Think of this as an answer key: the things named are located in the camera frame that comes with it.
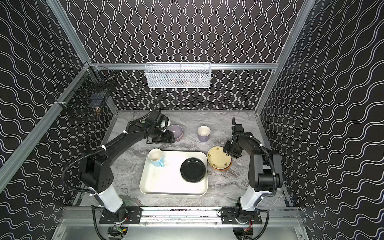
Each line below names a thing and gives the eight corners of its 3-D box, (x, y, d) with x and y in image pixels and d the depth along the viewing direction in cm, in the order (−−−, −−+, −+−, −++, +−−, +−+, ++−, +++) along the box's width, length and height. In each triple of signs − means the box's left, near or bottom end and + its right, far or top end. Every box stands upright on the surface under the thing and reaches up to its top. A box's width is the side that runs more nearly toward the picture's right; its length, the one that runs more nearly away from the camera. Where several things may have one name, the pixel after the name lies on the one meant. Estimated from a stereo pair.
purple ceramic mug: (201, 144, 103) (201, 137, 97) (195, 135, 108) (195, 128, 102) (212, 139, 106) (213, 132, 100) (205, 130, 111) (206, 123, 105)
